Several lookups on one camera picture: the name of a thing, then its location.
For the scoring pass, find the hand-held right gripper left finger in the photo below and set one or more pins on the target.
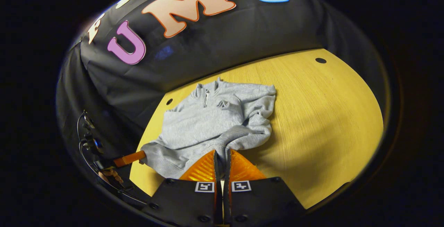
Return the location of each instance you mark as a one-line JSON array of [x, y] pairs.
[[218, 202]]

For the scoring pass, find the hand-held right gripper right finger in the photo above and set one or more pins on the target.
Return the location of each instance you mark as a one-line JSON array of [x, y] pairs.
[[228, 202]]

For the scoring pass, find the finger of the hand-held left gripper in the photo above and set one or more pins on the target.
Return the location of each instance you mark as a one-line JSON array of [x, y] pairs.
[[130, 158]]

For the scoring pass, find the grey zip-neck sweatshirt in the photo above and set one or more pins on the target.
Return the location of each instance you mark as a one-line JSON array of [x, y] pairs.
[[208, 123]]

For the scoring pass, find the black backdrop cloth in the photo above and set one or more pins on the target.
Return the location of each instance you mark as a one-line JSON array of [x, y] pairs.
[[242, 29]]

